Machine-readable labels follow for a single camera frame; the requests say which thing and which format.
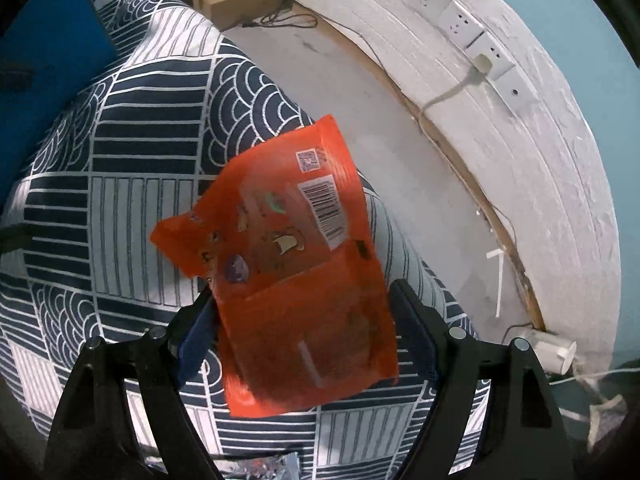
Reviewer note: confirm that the white mug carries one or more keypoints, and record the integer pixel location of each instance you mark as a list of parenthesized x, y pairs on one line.
[(550, 350)]

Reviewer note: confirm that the white plastic strip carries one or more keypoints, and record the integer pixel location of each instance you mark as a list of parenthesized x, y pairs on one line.
[(500, 280)]

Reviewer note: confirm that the silver foil snack bag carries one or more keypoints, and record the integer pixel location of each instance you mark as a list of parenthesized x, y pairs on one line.
[(270, 467)]

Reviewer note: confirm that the blue cardboard box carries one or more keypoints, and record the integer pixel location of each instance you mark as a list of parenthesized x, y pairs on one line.
[(45, 25)]

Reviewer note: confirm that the brown cardboard box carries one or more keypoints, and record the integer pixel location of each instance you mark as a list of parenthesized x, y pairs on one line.
[(240, 5)]

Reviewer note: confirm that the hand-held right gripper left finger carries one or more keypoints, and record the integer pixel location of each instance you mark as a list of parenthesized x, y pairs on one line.
[(197, 345)]

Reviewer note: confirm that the white single-hole wall plate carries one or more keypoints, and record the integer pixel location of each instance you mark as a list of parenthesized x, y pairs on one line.
[(515, 90)]

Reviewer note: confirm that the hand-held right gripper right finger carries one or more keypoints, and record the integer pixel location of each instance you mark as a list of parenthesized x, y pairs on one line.
[(417, 340)]

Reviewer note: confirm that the red snack bag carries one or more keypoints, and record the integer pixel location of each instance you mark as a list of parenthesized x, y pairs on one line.
[(300, 285)]

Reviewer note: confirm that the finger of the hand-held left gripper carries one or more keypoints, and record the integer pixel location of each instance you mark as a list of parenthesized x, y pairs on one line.
[(15, 77), (12, 241)]

